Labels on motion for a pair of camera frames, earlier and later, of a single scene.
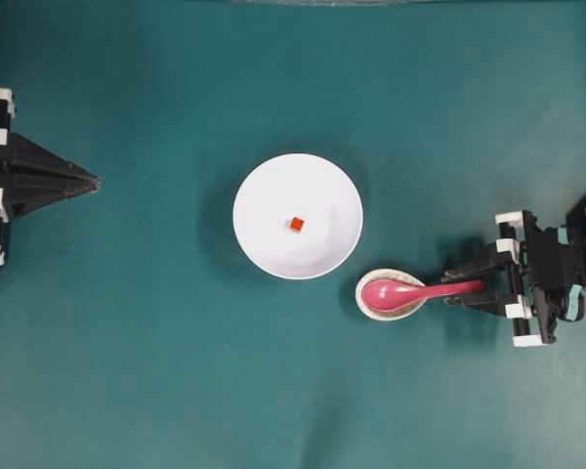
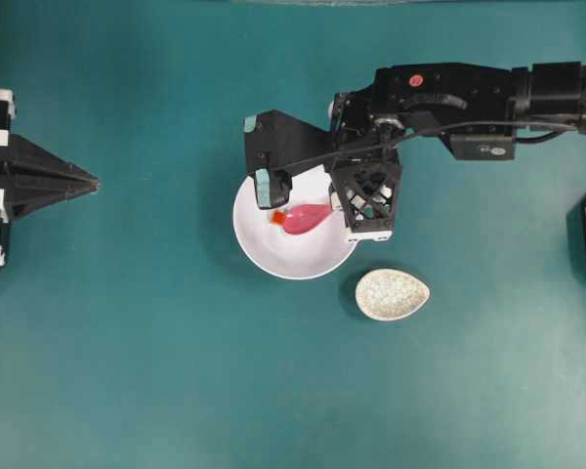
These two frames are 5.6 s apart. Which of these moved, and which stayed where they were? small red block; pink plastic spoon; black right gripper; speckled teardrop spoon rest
Moved: pink plastic spoon; small red block; black right gripper
Stayed: speckled teardrop spoon rest
